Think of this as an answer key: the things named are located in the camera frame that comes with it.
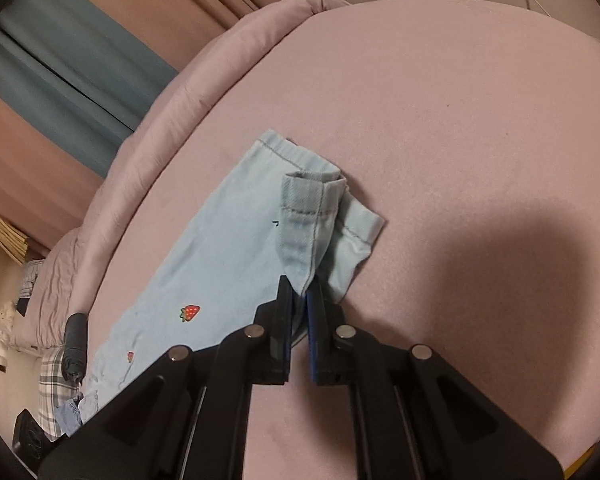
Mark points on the dark blue cloth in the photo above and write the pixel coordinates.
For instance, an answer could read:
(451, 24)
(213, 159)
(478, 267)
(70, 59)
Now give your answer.
(22, 306)

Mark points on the black and white plush dog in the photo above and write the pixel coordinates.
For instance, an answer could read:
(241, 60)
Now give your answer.
(1, 352)

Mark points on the pink duvet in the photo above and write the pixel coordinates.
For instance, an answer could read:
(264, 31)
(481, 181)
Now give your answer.
(180, 110)

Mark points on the dark folded pants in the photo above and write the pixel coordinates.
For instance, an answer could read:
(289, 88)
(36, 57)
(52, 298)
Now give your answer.
(75, 345)

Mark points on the yellow fringed cloth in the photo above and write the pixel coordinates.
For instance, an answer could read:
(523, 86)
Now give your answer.
(7, 240)

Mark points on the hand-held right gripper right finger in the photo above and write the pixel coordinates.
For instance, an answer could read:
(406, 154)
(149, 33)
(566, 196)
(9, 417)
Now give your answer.
(312, 342)

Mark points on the white plush toy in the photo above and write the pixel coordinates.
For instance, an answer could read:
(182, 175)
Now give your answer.
(7, 316)

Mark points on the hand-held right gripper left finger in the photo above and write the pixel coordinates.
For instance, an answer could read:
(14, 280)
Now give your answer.
(280, 342)

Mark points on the pink curtain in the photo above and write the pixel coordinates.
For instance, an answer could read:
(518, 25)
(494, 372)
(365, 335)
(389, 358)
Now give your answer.
(130, 0)

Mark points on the plaid pillow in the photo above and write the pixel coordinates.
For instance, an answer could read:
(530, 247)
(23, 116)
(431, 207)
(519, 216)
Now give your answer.
(52, 390)

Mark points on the blue denim shorts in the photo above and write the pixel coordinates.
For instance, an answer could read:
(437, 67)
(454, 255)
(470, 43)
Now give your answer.
(70, 412)

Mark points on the blue curtain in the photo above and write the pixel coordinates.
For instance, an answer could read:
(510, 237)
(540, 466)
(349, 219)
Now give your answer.
(55, 60)

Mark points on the striped blue pillow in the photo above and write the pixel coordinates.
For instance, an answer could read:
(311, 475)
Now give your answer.
(32, 277)

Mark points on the light blue strawberry pants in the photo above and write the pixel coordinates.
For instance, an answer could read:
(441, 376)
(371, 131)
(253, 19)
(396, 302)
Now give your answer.
(230, 260)

